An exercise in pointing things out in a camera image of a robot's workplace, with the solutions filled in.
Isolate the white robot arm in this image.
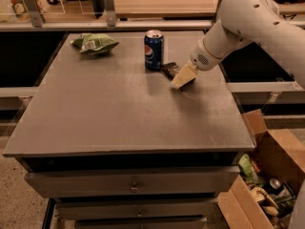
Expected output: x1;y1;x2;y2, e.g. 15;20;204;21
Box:
172;0;305;229

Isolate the green snack bag in box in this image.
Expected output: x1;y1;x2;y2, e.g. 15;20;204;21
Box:
238;154;264;187

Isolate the top drawer knob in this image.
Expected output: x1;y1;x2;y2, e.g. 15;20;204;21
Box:
130;182;139;193

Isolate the colourful snack bag top left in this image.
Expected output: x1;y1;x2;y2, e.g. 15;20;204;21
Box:
0;0;46;22

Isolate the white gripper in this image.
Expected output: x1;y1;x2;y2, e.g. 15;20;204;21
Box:
171;36;222;89

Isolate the grey drawer cabinet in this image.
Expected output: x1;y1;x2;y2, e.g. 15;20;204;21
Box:
4;32;254;229

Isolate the grey metal bracket left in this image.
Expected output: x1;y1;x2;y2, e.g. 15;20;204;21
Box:
24;0;45;28

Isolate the green chip bag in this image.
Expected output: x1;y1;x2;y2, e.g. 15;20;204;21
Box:
71;33;119;54

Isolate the grey metal bracket middle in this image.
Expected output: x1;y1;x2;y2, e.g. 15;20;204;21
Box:
104;0;116;27

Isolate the black rxbar chocolate bar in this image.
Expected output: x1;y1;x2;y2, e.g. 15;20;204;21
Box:
161;62;194;89

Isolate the blue pepsi can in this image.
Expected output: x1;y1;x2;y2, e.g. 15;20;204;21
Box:
144;30;164;71

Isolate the metal can in box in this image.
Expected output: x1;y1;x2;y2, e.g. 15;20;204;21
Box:
266;178;283;195

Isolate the cardboard box with items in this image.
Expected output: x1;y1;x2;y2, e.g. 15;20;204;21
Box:
218;110;305;229

